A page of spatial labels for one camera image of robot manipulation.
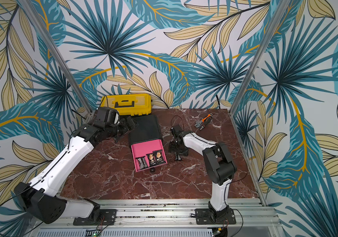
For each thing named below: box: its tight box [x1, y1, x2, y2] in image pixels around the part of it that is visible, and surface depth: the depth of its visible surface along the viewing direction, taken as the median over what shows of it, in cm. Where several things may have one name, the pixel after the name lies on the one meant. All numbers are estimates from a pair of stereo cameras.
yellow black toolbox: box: [100, 93, 152, 116], surface depth 103 cm
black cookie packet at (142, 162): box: [135, 156, 149, 170], surface depth 81 cm
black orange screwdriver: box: [199, 113, 213, 130], surface depth 115 cm
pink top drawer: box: [130, 139, 169, 173], surface depth 84 cm
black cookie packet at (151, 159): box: [145, 153, 157, 167], surface depth 83 cm
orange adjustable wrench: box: [194, 113, 213, 129], surface depth 115 cm
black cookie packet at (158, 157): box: [152, 149, 167, 165], surface depth 84 cm
